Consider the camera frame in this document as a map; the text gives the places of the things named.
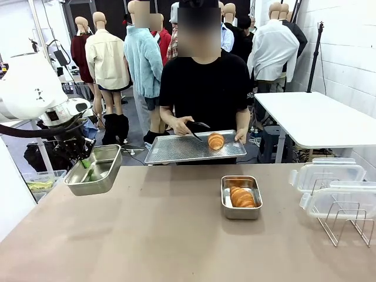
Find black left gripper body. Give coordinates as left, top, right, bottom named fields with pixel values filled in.
left=54, top=126, right=96, bottom=161

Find steel rectangular container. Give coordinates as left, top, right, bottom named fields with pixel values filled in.
left=220, top=175, right=263, bottom=220
left=63, top=143, right=123, bottom=197

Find perforated metal baking tray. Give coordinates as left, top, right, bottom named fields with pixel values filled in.
left=144, top=129, right=247, bottom=165

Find black tongs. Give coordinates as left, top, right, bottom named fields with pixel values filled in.
left=185, top=120, right=211, bottom=142

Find golden croissant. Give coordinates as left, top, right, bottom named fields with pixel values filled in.
left=229, top=186, right=256, bottom=209
left=207, top=132, right=225, bottom=151

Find person's left forearm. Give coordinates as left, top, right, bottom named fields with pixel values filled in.
left=236, top=108, right=251, bottom=132

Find person's right forearm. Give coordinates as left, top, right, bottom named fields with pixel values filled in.
left=160, top=105, right=180, bottom=130

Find person's right hand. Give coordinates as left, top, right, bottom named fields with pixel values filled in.
left=173, top=116, right=194, bottom=136

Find person's left hand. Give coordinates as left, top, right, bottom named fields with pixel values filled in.
left=234, top=128, right=248, bottom=145

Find blue cloth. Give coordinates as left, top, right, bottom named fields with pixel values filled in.
left=83, top=117, right=99, bottom=142

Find black boots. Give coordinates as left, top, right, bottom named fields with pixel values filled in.
left=102, top=113, right=130, bottom=146

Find clear plastic storage bin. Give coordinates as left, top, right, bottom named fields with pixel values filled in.
left=22, top=169, right=68, bottom=203

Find mannequin in dark red top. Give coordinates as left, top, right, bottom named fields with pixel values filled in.
left=70, top=16, right=95, bottom=112

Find mannequin in cream jacket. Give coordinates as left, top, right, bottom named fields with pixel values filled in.
left=85, top=11, right=132, bottom=115

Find mannequin in light blue fleece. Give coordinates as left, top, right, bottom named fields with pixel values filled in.
left=123, top=0, right=164, bottom=142

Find mannequin in red jacket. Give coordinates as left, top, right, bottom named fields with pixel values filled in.
left=151, top=13, right=172, bottom=67

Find person in black t-shirt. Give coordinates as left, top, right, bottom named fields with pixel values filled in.
left=160, top=0, right=253, bottom=165

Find mannequin in plaid shirt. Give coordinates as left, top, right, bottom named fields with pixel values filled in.
left=166, top=2, right=180, bottom=61

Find black stool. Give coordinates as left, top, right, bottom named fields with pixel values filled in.
left=258, top=126, right=294, bottom=164

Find mannequin in white shirt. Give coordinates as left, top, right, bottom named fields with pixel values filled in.
left=247, top=2, right=300, bottom=93

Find white rectangular table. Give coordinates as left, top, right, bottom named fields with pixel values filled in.
left=254, top=91, right=376, bottom=164

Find mannequin in black jacket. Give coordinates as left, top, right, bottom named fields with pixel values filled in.
left=278, top=3, right=308, bottom=59

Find black light stand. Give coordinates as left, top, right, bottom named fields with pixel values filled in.
left=307, top=21, right=325, bottom=93

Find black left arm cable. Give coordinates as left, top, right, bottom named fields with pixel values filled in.
left=0, top=116, right=89, bottom=139

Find metal wire lid rack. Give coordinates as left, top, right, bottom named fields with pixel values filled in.
left=311, top=177, right=375, bottom=248

